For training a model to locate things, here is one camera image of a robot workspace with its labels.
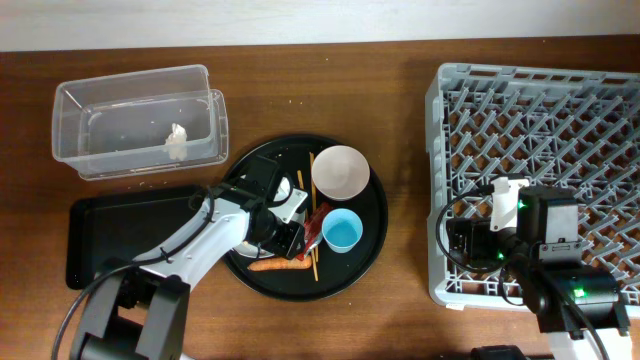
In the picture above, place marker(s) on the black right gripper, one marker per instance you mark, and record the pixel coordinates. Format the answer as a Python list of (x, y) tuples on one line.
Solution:
[(478, 230)]

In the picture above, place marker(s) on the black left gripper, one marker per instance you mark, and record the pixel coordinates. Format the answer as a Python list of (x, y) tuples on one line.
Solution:
[(290, 246)]

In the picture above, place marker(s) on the orange carrot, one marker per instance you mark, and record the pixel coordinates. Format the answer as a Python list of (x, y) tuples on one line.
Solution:
[(277, 263)]

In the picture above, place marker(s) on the red snack wrapper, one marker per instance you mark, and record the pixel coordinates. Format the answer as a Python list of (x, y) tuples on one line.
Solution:
[(313, 227)]

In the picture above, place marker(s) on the blue cup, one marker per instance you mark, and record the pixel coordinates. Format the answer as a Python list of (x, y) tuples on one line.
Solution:
[(342, 229)]

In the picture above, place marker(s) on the pink bowl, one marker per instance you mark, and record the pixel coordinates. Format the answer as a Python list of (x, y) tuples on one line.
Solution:
[(341, 172)]

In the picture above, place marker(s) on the wooden chopstick long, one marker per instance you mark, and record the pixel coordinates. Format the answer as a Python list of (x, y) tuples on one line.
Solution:
[(314, 201)]

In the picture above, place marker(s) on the white tissue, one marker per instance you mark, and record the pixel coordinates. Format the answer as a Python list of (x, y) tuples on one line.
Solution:
[(176, 143)]

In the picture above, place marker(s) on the grey plate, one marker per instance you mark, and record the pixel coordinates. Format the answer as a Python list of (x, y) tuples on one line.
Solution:
[(246, 250)]

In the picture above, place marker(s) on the wooden chopstick short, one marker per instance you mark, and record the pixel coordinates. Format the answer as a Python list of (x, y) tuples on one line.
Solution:
[(307, 216)]

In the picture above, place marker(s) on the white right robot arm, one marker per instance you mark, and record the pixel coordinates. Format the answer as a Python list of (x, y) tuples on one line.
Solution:
[(578, 308)]

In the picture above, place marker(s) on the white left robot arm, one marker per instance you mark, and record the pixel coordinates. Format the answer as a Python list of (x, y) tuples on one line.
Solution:
[(138, 309)]

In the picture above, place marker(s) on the grey dishwasher rack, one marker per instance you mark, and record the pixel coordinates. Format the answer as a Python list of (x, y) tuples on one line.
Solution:
[(573, 129)]

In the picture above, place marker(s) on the clear plastic waste bin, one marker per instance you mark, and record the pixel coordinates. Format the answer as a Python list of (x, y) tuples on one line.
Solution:
[(115, 126)]

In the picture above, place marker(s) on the round black tray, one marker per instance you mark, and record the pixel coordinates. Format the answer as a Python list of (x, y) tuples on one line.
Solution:
[(335, 272)]

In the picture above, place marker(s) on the rectangular black tray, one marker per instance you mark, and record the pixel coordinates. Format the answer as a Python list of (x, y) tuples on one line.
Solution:
[(124, 226)]

